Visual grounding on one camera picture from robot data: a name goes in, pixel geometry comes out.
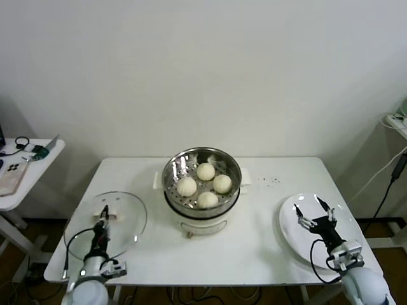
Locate glass lid with white handle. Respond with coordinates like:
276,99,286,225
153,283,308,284
63,191,148,261

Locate stainless steel steamer basket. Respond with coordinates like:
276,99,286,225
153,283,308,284
154,146,254,219

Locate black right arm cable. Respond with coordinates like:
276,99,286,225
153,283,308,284
310,238,344,284

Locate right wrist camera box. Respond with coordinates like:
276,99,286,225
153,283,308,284
329,240,364,271

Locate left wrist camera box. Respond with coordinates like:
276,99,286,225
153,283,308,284
101,259,128,277

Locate white side table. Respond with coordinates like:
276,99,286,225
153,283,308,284
0,138,67,266

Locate black floor power box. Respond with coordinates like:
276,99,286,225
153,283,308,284
27,262,48,280

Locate white steamed baozi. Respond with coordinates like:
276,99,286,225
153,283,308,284
196,162,216,181
197,191,219,210
212,174,233,194
177,177,198,197

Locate white power strip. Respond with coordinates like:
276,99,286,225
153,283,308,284
385,114,407,128

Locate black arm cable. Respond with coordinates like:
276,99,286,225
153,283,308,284
310,238,344,284
63,230,96,281

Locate white round plate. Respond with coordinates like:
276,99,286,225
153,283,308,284
279,193,364,271

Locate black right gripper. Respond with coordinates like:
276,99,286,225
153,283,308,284
294,196,347,252

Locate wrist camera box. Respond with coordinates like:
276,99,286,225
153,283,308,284
101,259,128,277
329,240,364,271

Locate black power adapter with cable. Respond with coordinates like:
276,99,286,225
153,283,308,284
370,155,407,220

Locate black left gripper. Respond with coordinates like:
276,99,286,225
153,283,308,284
90,205,111,255

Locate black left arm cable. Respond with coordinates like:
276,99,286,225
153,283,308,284
63,230,96,281

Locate white wall cable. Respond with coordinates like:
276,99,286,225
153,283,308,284
352,149,407,201

